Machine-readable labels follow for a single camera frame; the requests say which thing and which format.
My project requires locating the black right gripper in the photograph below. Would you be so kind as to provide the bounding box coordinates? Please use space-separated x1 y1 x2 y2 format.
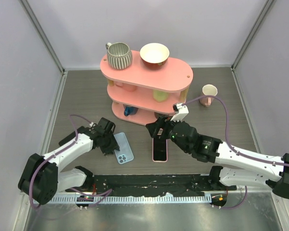
146 115 190 154

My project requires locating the purple smartphone black screen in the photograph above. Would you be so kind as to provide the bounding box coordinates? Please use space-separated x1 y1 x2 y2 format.
153 137 167 161

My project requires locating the pink phone case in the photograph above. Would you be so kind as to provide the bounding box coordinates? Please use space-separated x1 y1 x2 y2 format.
152 137 169 163

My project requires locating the light blue phone case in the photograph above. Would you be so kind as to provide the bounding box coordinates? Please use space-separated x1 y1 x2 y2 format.
114 132 134 165

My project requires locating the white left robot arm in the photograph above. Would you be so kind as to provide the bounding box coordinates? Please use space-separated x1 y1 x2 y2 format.
18 117 119 209

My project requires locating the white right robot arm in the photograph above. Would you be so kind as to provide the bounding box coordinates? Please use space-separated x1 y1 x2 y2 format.
145 117 289 199

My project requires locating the blue mug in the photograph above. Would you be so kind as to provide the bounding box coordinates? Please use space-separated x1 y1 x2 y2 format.
123 105 138 116

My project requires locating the yellow-green cup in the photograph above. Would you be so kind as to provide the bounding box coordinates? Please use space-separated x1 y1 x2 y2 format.
153 90 169 103

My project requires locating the pink three-tier wooden shelf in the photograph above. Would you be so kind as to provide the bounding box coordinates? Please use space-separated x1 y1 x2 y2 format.
100 51 193 125

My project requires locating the pink cup on shelf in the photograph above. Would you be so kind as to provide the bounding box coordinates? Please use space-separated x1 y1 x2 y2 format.
115 82 137 92

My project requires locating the pink mug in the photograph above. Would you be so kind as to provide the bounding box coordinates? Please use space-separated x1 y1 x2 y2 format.
199 84 218 107

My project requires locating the red bowl white inside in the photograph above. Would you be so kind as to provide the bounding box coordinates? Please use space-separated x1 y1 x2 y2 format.
140 43 170 70

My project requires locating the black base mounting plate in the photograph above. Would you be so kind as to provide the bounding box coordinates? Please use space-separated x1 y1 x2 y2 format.
74 174 237 197

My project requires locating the grey striped mug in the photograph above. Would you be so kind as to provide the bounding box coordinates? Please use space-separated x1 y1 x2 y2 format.
105 42 132 70

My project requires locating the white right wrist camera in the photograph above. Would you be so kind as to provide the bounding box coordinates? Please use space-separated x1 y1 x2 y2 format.
171 103 189 122

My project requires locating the white slotted cable duct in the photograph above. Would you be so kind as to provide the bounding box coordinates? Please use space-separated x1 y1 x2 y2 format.
49 193 211 205

